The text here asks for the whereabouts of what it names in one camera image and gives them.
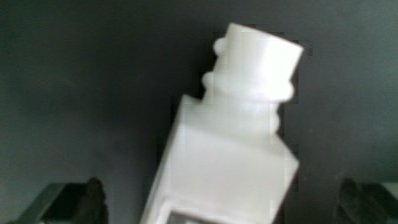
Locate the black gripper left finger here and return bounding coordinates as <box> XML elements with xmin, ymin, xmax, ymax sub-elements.
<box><xmin>15</xmin><ymin>177</ymin><xmax>109</xmax><ymax>224</ymax></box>

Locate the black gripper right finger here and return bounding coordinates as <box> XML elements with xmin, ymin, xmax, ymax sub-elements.
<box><xmin>335</xmin><ymin>179</ymin><xmax>398</xmax><ymax>224</ymax></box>

